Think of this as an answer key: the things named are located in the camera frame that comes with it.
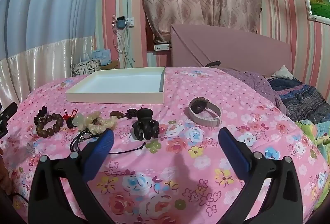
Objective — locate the purple dotted blanket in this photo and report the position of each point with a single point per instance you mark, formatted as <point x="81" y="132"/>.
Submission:
<point x="255" y="84"/>

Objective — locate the black white patterned bag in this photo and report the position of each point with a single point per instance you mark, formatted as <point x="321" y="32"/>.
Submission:
<point x="85" y="68"/>

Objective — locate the white wall socket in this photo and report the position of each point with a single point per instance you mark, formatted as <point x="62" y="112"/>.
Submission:
<point x="131" y="21"/>

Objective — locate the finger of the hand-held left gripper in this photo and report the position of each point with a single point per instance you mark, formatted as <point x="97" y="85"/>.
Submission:
<point x="7" y="115"/>

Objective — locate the pink floral bed sheet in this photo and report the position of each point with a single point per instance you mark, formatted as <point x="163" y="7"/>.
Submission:
<point x="167" y="175"/>

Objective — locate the black hair claw clip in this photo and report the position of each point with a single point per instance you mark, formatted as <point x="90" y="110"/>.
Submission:
<point x="144" y="124"/>

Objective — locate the red knot charm black bead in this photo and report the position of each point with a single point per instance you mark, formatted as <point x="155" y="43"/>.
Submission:
<point x="70" y="123"/>

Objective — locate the blue curtain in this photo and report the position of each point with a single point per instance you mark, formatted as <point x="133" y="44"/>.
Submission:
<point x="51" y="2"/>

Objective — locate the light blue bag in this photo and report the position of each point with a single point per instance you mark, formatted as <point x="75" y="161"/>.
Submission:
<point x="101" y="56"/>

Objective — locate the person's left hand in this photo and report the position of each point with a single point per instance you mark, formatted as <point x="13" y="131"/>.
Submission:
<point x="5" y="177"/>

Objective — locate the white satin curtain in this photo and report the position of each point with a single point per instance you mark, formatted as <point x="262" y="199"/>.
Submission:
<point x="38" y="69"/>

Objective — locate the blue quilt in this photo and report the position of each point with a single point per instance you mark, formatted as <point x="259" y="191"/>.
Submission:
<point x="301" y="97"/>

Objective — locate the green printed blanket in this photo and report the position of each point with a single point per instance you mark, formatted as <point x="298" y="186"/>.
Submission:
<point x="317" y="136"/>

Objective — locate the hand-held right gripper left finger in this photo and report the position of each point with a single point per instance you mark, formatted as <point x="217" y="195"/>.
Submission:
<point x="99" y="154"/>

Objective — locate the pink cardboard panel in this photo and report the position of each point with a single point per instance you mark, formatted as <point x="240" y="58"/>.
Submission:
<point x="232" y="48"/>

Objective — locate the white pillow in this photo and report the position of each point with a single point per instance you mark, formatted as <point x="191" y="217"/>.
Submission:
<point x="282" y="73"/>

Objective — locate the blue charger device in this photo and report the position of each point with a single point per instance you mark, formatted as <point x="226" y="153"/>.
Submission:
<point x="121" y="23"/>

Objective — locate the white power strip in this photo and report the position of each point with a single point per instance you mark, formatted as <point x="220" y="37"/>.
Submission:
<point x="162" y="47"/>

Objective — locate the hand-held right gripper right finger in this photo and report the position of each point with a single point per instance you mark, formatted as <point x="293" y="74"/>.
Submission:
<point x="234" y="154"/>

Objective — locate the white shallow box tray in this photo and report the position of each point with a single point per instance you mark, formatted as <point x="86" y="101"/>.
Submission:
<point x="123" y="82"/>

